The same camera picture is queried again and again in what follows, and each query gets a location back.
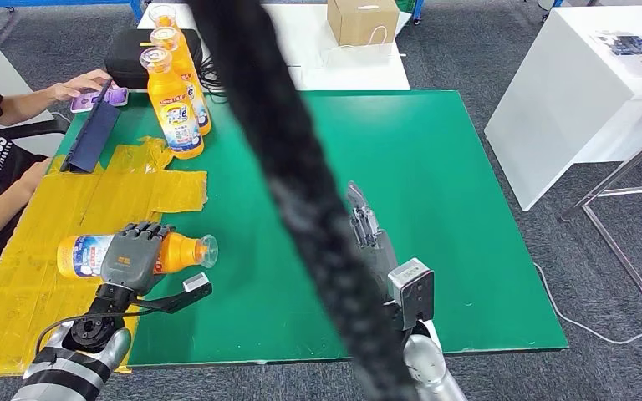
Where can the orange detergent bottle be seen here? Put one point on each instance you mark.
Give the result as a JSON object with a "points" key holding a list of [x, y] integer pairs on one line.
{"points": [[161, 21], [182, 252], [174, 122], [182, 63]]}

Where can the yellow taped cardboard sheet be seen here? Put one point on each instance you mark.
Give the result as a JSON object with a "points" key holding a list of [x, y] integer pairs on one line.
{"points": [[22, 332]]}

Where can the person's right forearm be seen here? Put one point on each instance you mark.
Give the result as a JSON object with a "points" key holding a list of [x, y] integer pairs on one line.
{"points": [[0, 216]]}

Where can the green crate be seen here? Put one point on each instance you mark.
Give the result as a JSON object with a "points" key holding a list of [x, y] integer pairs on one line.
{"points": [[406, 5]]}

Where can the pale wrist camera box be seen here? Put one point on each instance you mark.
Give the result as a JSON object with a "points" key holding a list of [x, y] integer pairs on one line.
{"points": [[409, 288], [196, 282]]}

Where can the printed leaflet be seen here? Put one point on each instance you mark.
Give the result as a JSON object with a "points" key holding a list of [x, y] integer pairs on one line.
{"points": [[628, 47]]}

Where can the brown cardboard box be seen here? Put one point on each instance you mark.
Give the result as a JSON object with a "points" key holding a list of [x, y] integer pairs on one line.
{"points": [[362, 25]]}

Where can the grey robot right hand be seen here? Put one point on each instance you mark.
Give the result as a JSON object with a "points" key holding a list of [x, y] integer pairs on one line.
{"points": [[379, 260]]}

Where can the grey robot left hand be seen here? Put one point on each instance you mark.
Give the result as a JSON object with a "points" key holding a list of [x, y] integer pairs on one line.
{"points": [[130, 260]]}

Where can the person's left hand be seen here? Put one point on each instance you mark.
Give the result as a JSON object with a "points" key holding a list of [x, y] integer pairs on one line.
{"points": [[80, 84]]}

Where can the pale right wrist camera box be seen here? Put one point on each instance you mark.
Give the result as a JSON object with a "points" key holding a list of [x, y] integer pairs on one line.
{"points": [[409, 288]]}

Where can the person's left forearm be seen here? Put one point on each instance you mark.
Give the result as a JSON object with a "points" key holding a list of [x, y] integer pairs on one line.
{"points": [[27, 105]]}

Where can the white side table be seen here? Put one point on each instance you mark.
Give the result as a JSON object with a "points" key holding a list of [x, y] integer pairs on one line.
{"points": [[564, 110]]}

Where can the smartphone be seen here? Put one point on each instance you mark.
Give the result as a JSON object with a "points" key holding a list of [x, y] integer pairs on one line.
{"points": [[85, 102]]}

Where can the dark blue tablet case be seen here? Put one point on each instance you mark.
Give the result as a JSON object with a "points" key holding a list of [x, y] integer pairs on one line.
{"points": [[91, 138]]}

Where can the black zip carrying case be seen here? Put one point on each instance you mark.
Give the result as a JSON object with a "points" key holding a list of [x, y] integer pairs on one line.
{"points": [[127, 61]]}

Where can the blue metal rack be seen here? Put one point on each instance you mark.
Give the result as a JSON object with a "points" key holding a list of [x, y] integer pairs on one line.
{"points": [[418, 14], [49, 5]]}

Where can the silver metal stand frame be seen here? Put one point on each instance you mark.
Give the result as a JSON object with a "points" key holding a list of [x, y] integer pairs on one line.
{"points": [[620, 174]]}

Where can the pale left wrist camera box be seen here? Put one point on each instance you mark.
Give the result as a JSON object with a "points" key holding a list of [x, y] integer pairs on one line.
{"points": [[196, 282]]}

